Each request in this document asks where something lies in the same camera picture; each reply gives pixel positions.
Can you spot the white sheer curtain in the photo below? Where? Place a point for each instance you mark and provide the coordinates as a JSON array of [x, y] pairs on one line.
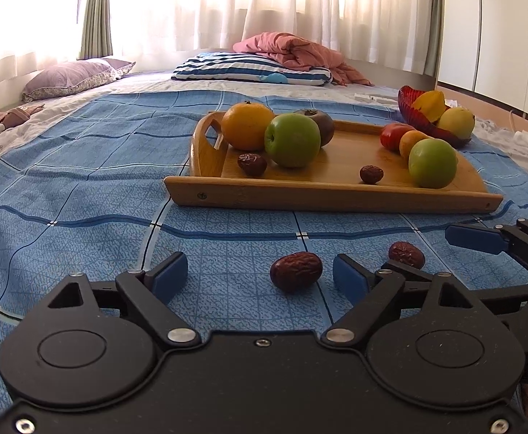
[[245, 4]]

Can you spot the wooden tray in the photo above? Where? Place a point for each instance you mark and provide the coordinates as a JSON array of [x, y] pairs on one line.
[[336, 167]]

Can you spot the grey green curtain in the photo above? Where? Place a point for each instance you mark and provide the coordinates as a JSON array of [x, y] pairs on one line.
[[95, 13], [433, 18]]

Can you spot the white power strip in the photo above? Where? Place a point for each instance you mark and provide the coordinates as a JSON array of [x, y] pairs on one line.
[[374, 98]]

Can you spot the pink garment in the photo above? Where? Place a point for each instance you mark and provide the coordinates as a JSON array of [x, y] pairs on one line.
[[17, 115]]

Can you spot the white wardrobe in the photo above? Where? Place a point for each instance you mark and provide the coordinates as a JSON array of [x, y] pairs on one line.
[[499, 22]]

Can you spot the red glass bowl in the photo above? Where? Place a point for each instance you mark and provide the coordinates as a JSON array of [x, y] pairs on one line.
[[411, 108]]

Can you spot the large orange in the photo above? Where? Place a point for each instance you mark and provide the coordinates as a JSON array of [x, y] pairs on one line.
[[245, 126]]

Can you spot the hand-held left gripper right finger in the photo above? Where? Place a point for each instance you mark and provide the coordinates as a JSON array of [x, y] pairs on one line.
[[350, 280]]

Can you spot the blue checkered blanket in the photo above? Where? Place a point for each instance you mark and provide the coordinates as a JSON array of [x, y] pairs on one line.
[[87, 199]]

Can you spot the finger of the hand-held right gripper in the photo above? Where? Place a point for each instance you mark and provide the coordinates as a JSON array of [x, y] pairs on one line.
[[476, 238], [508, 291]]

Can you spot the yellow pear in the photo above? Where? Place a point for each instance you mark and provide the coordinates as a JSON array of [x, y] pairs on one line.
[[457, 122]]

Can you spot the red date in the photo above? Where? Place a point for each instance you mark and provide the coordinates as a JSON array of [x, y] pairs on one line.
[[371, 175], [406, 254], [296, 271], [251, 165]]

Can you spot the blue white striped pillow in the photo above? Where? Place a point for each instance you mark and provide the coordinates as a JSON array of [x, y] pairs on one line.
[[245, 68]]

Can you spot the red apple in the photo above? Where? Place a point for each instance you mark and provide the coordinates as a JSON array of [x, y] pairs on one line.
[[392, 135]]

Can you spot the green apple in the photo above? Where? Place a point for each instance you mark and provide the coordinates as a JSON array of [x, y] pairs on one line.
[[432, 163], [292, 141]]

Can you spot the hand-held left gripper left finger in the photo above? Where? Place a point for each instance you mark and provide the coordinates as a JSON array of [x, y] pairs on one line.
[[169, 278]]

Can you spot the pink crumpled blanket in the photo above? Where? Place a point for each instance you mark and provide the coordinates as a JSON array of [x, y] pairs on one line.
[[304, 52]]

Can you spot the purple floral pillow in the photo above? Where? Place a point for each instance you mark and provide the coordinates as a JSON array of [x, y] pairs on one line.
[[69, 77]]

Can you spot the yellow orange star fruit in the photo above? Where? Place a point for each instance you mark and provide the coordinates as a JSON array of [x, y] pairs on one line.
[[430, 105]]

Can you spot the dark purple fruit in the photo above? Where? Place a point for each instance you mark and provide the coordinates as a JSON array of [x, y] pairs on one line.
[[323, 126]]

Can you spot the small orange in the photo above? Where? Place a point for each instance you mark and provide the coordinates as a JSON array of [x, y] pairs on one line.
[[411, 142]]

